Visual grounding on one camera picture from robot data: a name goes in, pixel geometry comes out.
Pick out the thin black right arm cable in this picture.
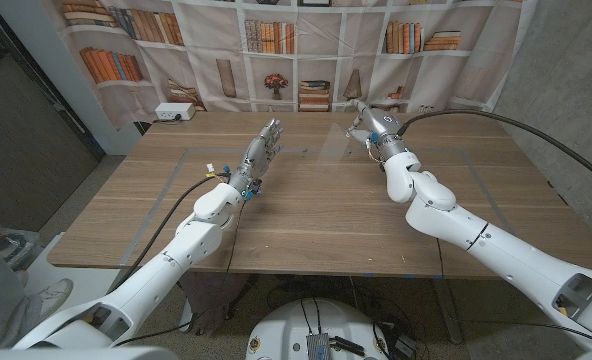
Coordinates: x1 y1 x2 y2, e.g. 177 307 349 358
434 237 447 280

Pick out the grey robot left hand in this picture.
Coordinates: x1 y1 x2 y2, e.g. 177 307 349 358
228 118 285 197

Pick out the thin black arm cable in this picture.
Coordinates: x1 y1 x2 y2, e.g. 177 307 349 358
434 237 447 280
113 199 250 348

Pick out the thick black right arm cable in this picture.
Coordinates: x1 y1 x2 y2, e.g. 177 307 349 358
396 109 592 194

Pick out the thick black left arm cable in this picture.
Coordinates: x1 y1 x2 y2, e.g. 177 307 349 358
106 172 232 296

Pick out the white power strip box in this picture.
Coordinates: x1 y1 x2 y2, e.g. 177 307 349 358
154 102 197 122

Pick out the silver electronics module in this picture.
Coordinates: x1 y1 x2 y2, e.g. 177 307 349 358
305 333 331 360

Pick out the white table foot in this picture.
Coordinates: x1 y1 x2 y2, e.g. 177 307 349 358
179 299 196 335

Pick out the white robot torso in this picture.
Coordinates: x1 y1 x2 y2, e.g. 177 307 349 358
244 298 392 360

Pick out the black antenna bar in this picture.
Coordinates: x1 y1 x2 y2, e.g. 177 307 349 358
328 335 366 357

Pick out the clear plastic bag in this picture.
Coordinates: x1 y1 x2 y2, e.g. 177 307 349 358
0 227 43 272

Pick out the brown cloth under table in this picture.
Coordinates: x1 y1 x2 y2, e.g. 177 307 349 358
178 272 250 337

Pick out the printed bookshelf backdrop cloth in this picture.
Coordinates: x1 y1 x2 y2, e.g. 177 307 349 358
40 0 540 132

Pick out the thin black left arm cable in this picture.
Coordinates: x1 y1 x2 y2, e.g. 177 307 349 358
113 199 250 348

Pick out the clear plastic screen protector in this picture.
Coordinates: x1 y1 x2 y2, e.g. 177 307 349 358
318 121 360 169

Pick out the person in grey clothes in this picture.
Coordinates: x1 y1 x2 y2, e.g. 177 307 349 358
0 234 75 349

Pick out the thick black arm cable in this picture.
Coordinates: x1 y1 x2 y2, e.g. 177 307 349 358
396 109 592 194
106 172 232 296

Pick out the grey metal table leg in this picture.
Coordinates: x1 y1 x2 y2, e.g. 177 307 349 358
433 278 463 345

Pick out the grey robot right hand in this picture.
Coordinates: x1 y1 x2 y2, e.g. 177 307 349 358
345 99 410 161

